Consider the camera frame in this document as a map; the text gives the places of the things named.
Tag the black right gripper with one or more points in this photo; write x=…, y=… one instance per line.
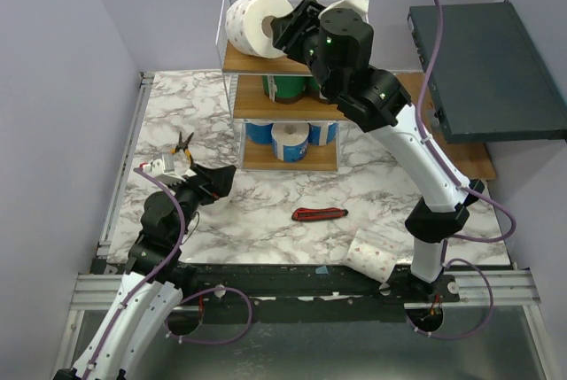
x=296, y=27

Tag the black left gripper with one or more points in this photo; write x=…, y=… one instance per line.
x=215, y=182

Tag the pink dotted roll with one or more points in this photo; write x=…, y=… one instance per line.
x=217, y=207
x=248, y=26
x=372, y=255

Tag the green roll back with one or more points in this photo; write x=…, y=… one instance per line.
x=284, y=89

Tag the green roll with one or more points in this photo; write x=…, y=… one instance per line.
x=284, y=89
x=314, y=91

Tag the green roll front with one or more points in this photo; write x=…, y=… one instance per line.
x=314, y=91

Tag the white wire wooden shelf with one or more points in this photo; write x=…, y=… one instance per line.
x=262, y=92

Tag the blue paper roll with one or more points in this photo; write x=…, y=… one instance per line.
x=322, y=133

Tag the pink dotted roll front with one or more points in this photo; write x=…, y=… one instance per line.
x=372, y=255

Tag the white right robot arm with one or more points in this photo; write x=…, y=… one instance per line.
x=378, y=104

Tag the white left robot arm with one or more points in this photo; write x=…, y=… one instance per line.
x=154, y=281

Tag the red black utility knife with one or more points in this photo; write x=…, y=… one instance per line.
x=325, y=214

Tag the dark green metal box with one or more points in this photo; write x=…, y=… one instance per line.
x=489, y=82

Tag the wooden board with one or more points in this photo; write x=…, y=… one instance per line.
x=472, y=159

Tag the yellow handled pliers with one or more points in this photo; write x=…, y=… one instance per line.
x=182, y=146

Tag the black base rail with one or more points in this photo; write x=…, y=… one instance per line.
x=238, y=294

